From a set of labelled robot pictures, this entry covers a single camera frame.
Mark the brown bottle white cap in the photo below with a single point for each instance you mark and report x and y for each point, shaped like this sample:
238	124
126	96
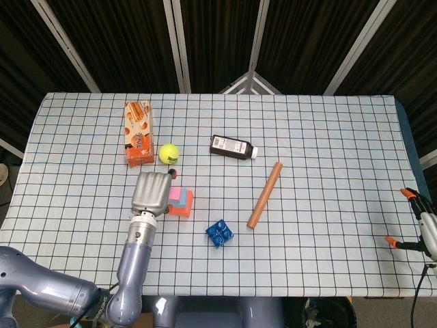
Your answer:
228	146

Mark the cardboard box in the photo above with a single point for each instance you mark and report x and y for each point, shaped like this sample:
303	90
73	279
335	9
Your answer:
147	321

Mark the black trash bin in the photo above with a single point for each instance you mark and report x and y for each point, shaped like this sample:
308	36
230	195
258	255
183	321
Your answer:
327	312

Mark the dark folding screen white frames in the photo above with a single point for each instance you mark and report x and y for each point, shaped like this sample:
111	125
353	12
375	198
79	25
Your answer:
218	44

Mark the large orange-red cube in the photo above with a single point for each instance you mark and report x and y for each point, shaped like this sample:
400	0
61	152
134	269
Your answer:
182	212

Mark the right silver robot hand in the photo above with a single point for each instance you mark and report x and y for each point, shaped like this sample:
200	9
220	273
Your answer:
430	235

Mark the yellow tennis ball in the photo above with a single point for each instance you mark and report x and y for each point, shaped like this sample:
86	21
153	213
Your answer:
168	154

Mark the checkered tablecloth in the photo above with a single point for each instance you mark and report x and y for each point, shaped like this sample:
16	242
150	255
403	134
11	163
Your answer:
307	205

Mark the grey-blue robot torso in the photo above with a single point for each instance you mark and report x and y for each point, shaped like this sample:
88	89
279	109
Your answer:
211	312

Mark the wooden cylinder rod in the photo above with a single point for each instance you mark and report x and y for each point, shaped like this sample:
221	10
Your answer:
265	194

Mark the white round object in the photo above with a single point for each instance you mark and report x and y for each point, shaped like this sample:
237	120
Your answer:
3	175

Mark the orange snack box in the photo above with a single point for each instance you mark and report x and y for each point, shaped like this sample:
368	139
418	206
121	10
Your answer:
138	136

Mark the dark blue studded brick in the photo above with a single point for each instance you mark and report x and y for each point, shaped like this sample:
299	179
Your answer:
219	234

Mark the medium light blue cube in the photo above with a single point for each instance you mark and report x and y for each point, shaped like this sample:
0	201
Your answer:
184	200

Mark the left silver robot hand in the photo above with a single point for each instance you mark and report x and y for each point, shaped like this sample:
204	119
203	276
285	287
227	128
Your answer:
152	193

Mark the blue table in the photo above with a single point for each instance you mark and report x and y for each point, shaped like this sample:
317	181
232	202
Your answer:
411	143

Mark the small pink cube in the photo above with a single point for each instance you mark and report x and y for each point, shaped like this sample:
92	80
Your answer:
175	194

